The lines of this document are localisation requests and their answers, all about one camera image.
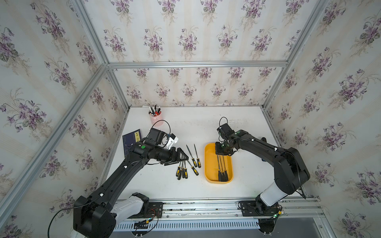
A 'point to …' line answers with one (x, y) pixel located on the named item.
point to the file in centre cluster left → (183, 171)
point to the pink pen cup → (158, 118)
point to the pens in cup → (154, 111)
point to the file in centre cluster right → (186, 171)
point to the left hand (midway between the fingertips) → (184, 160)
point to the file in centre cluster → (180, 173)
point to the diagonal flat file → (194, 169)
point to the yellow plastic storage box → (211, 165)
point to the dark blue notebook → (130, 139)
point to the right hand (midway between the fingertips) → (217, 152)
